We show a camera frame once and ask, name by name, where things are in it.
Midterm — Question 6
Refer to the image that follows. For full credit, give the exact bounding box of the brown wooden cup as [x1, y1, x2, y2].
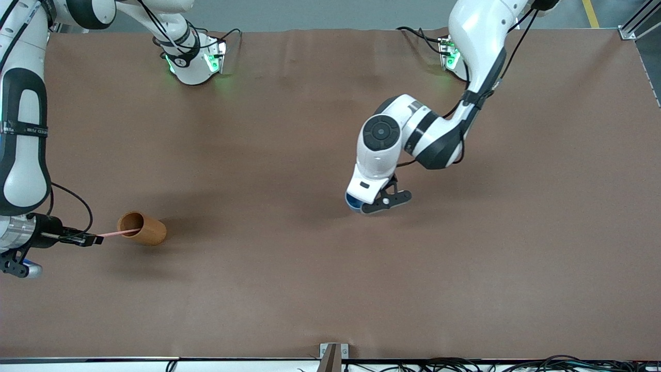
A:
[117, 210, 167, 246]

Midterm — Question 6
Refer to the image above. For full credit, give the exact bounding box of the brown table cover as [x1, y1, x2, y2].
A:
[40, 27, 661, 361]

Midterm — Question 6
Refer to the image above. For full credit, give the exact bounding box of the yellow floor tape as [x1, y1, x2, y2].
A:
[581, 0, 600, 28]

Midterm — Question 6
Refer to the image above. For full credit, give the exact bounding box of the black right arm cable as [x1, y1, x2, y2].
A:
[50, 181, 94, 236]

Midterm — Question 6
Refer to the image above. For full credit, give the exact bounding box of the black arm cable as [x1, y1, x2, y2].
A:
[397, 4, 539, 169]
[50, 181, 94, 236]

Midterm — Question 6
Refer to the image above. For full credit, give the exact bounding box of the black left base cable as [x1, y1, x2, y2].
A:
[396, 26, 450, 55]

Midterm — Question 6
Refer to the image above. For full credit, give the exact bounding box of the black base cable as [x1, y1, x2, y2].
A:
[199, 26, 243, 55]
[396, 26, 450, 55]

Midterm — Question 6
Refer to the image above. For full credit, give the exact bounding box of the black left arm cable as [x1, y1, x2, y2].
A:
[397, 4, 539, 169]

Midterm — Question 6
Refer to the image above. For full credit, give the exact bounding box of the metal table edge bracket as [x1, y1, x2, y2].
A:
[320, 343, 350, 372]

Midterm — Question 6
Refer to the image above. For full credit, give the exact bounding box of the black floor cable bundle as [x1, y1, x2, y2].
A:
[343, 354, 661, 372]

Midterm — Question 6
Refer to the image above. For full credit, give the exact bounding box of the black right base cable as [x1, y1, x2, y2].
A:
[199, 26, 243, 55]

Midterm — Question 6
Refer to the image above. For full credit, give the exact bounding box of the aluminium frame profile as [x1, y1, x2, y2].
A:
[618, 0, 661, 41]

